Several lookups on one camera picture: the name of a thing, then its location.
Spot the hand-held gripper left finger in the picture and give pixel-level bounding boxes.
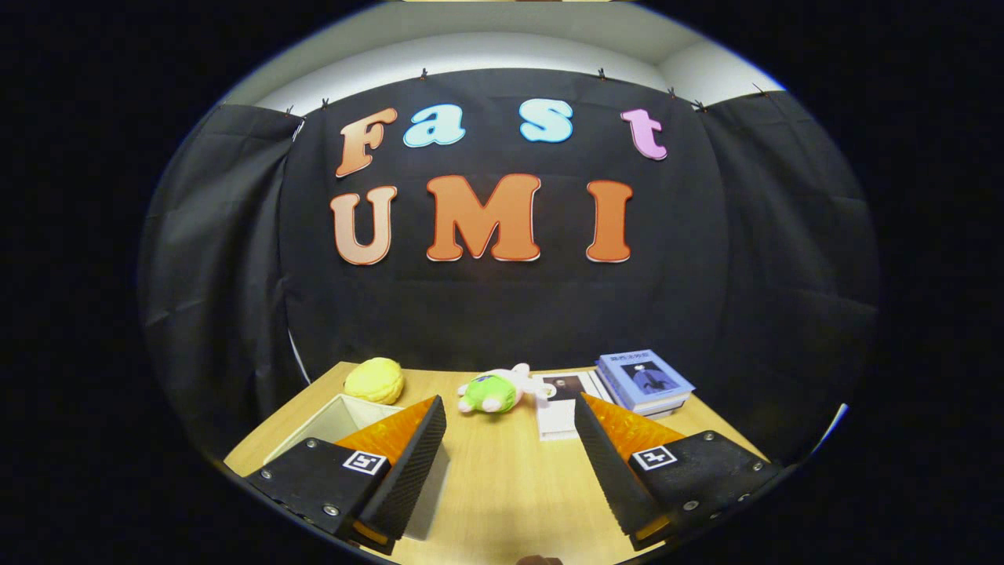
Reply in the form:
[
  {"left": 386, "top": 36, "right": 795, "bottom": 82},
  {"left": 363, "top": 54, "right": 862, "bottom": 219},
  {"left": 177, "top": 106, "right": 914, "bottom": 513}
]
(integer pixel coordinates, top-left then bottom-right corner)
[{"left": 245, "top": 395, "right": 448, "bottom": 556}]

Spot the black backdrop cloth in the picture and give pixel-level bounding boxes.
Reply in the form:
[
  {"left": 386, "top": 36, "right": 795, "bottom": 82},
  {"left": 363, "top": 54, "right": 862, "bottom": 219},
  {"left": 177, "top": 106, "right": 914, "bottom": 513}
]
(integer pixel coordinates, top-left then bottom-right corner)
[{"left": 140, "top": 69, "right": 879, "bottom": 472}]

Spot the cream fabric storage box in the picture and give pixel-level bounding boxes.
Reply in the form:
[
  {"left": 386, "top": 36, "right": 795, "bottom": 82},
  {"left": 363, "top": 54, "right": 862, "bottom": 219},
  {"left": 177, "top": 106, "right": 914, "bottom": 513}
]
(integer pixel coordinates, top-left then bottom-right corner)
[{"left": 263, "top": 394, "right": 452, "bottom": 542}]

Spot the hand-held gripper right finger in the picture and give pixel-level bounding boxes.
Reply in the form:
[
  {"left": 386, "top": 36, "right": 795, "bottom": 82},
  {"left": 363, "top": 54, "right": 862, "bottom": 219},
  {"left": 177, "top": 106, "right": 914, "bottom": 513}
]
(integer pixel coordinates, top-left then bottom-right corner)
[{"left": 574, "top": 393, "right": 783, "bottom": 552}]

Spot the blue book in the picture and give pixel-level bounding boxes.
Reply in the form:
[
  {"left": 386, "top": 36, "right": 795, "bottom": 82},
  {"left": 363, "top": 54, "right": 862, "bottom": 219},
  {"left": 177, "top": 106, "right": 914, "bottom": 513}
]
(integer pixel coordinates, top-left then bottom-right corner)
[{"left": 595, "top": 349, "right": 697, "bottom": 418}]

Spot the yellow round plush toy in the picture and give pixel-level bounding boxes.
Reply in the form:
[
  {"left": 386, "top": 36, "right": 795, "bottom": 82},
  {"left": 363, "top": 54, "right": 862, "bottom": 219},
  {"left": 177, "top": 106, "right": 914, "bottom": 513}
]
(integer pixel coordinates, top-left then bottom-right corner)
[{"left": 344, "top": 357, "right": 406, "bottom": 405}]

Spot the green and pink plush toy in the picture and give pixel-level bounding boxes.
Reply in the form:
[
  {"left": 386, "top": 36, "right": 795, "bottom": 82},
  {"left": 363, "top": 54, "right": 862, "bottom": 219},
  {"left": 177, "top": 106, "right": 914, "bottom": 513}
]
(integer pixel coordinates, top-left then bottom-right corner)
[{"left": 457, "top": 363, "right": 556, "bottom": 414}]

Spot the white book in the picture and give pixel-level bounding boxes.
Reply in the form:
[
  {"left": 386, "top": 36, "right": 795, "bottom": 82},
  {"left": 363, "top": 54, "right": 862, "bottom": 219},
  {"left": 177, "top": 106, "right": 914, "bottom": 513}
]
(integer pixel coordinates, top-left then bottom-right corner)
[{"left": 533, "top": 370, "right": 613, "bottom": 440}]

